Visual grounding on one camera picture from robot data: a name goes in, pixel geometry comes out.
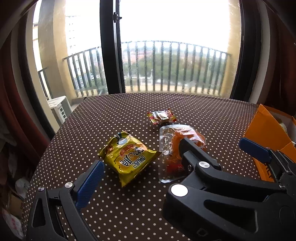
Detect brown polka dot tablecloth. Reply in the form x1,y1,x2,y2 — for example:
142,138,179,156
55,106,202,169
22,93,259,240

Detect dark red curtain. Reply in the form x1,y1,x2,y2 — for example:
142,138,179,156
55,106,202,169
264,1,295,115
1,35,49,164

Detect left dark red curtain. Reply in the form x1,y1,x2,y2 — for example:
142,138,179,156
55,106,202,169
1,35,49,164

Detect balcony metal railing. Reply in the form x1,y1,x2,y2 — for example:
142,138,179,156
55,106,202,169
38,40,232,99

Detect small red candy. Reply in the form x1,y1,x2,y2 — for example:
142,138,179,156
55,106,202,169
147,108,177,125

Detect black sliding door frame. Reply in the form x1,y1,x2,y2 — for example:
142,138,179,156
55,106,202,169
18,1,261,138

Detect white air conditioner unit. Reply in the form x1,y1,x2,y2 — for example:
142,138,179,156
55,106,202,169
47,96,72,126

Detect orange cardboard box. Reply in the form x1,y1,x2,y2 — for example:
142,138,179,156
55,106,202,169
244,104,296,182

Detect yellow cartoon snack bag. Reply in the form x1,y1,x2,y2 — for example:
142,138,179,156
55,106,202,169
99,131,161,187

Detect orange clear snack pouch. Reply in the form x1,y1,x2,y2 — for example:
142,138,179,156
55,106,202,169
159,125,206,183

